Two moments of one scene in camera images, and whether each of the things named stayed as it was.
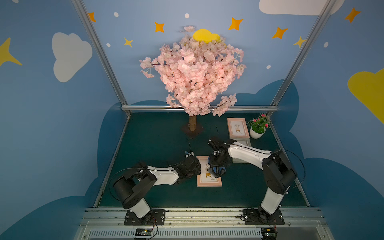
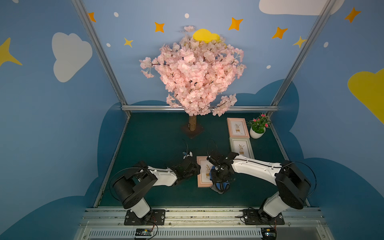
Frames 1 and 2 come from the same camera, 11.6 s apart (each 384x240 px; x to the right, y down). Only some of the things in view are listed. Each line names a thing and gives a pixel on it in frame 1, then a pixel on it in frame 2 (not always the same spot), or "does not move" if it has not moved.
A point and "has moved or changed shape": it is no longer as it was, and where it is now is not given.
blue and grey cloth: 216,171 has moved or changed shape
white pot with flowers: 258,126 does not move
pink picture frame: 206,178 does not move
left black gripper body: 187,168 does not move
